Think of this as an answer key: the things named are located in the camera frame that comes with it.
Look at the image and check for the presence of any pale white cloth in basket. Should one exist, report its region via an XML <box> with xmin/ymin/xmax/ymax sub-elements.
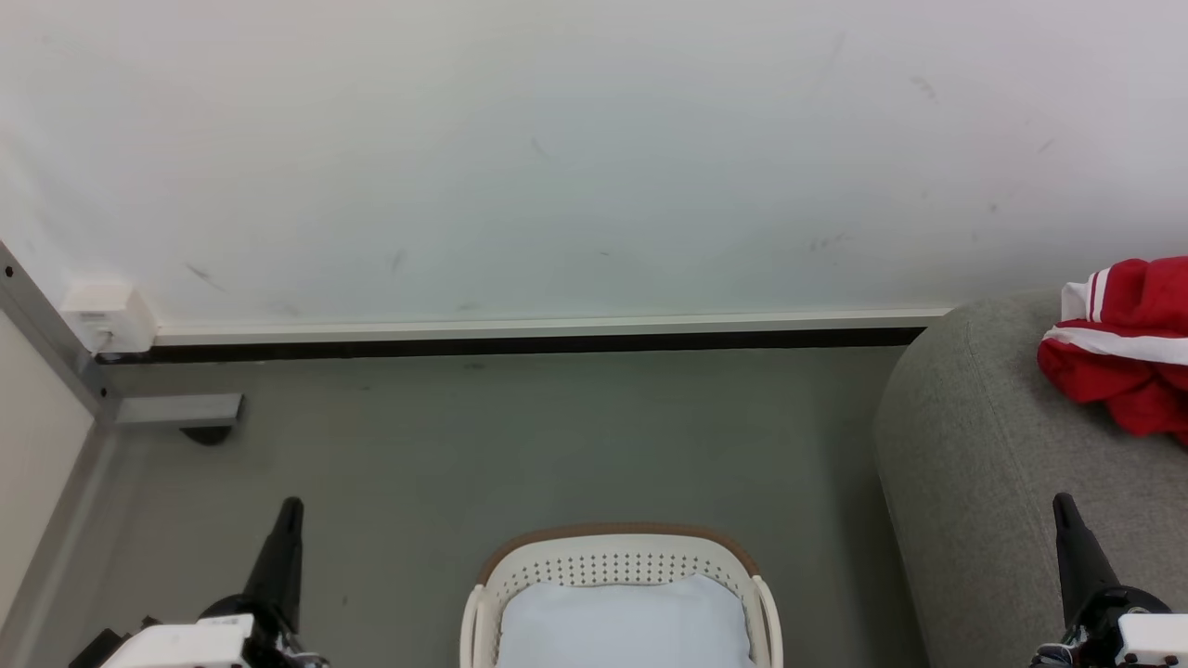
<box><xmin>497</xmin><ymin>574</ymin><xmax>755</xmax><ymax>668</ymax></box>

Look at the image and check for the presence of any white wall junction box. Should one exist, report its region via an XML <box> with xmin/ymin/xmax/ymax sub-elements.
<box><xmin>59</xmin><ymin>281</ymin><xmax>160</xmax><ymax>356</ymax></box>

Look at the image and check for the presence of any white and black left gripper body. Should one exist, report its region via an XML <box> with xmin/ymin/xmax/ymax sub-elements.
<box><xmin>100</xmin><ymin>594</ymin><xmax>328</xmax><ymax>668</ymax></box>

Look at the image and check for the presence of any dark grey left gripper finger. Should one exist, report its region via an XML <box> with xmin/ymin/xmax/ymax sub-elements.
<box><xmin>242</xmin><ymin>496</ymin><xmax>305</xmax><ymax>634</ymax></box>

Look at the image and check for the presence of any grey fabric sofa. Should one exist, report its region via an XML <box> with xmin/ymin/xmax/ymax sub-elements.
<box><xmin>872</xmin><ymin>289</ymin><xmax>1188</xmax><ymax>668</ymax></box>

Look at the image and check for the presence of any black baseboard strip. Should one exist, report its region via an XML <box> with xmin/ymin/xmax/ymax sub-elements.
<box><xmin>96</xmin><ymin>327</ymin><xmax>929</xmax><ymax>365</ymax></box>

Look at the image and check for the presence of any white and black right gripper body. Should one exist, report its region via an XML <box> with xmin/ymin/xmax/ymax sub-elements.
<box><xmin>1032</xmin><ymin>585</ymin><xmax>1188</xmax><ymax>668</ymax></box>

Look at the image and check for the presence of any red and white jersey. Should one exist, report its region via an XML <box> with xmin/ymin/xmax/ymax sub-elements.
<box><xmin>1037</xmin><ymin>257</ymin><xmax>1188</xmax><ymax>449</ymax></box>

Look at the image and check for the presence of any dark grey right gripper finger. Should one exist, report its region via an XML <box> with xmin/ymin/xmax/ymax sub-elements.
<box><xmin>1052</xmin><ymin>493</ymin><xmax>1121</xmax><ymax>624</ymax></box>

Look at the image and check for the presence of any white wall trim strip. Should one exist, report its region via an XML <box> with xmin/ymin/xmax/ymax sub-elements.
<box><xmin>151</xmin><ymin>308</ymin><xmax>955</xmax><ymax>347</ymax></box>

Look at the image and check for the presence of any white plastic laundry basket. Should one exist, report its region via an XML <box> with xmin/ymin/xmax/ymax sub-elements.
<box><xmin>459</xmin><ymin>522</ymin><xmax>784</xmax><ymax>668</ymax></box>

